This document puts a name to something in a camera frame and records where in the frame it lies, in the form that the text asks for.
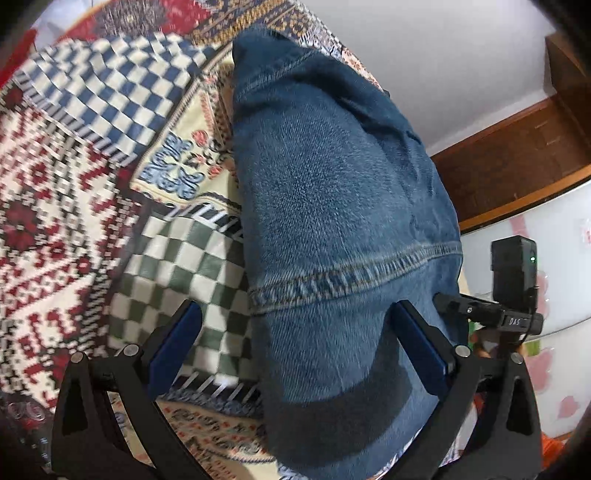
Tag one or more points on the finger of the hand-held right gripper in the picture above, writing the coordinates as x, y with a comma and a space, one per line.
466, 308

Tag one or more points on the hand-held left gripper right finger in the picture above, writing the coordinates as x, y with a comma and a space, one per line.
418, 344

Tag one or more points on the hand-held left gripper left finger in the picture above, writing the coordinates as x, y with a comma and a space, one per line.
178, 339

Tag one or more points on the blue denim jacket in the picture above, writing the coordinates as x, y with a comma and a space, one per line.
332, 207

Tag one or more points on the person's right hand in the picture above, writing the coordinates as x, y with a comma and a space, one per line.
485, 348

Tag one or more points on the brown wooden door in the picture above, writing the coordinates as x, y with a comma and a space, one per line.
521, 170

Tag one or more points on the patterned patchwork blanket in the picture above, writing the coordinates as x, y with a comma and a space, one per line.
55, 194

